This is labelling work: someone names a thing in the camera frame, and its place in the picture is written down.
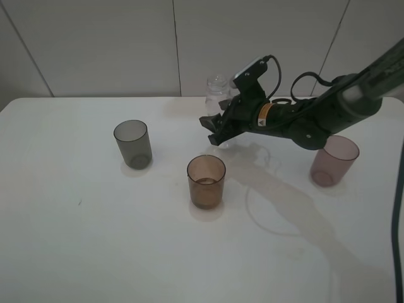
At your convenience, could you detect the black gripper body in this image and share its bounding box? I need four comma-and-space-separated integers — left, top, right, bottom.
219, 95, 268, 134

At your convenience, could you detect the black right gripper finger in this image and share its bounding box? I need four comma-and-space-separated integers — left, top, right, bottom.
207, 125, 240, 146

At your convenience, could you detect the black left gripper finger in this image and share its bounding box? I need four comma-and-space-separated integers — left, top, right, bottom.
199, 113, 223, 131

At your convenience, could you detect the clear plastic water bottle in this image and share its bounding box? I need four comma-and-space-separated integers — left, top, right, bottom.
205, 73, 232, 116

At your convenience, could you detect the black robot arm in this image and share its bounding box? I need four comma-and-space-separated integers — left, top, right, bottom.
199, 40, 403, 150

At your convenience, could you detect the brown translucent plastic cup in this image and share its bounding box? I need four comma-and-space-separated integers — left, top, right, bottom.
187, 155, 227, 210

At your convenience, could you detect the grey translucent plastic cup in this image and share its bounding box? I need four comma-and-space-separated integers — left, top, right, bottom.
113, 120, 152, 170

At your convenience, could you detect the pink translucent plastic cup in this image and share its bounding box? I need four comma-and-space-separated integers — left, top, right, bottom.
310, 135, 360, 187

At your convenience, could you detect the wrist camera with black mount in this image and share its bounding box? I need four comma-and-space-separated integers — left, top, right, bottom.
232, 56, 269, 99

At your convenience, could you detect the black camera cable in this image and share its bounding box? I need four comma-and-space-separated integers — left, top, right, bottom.
263, 54, 335, 105

